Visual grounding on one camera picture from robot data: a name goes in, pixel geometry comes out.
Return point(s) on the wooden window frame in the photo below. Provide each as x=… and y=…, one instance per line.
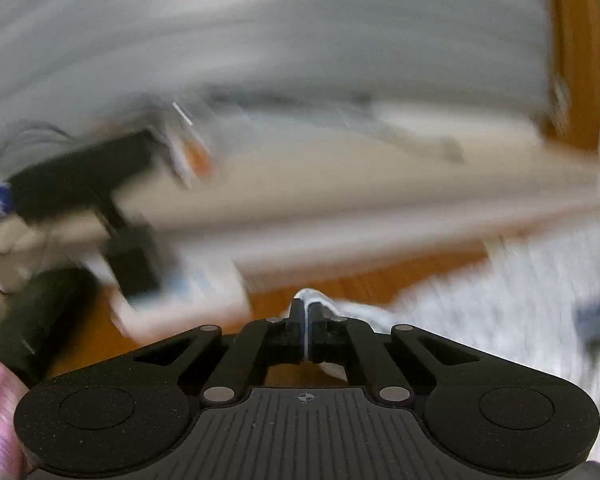
x=575, y=35

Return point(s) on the black box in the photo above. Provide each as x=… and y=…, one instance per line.
x=80, y=175

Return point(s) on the white power strip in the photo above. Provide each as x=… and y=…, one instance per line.
x=205, y=300

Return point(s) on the black power adapter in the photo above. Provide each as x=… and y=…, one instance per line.
x=135, y=265

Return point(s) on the grey window blind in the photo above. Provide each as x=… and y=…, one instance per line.
x=280, y=35

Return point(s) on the white patterned garment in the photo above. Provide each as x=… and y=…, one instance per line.
x=480, y=320

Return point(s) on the beige window sill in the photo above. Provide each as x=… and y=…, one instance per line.
x=380, y=195

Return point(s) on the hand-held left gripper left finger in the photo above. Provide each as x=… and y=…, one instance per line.
x=298, y=335

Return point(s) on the black pouch on table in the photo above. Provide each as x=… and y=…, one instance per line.
x=35, y=325

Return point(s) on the clear glass jar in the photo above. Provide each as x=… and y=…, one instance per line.
x=195, y=155

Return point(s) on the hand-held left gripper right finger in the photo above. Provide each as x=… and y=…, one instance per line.
x=320, y=335

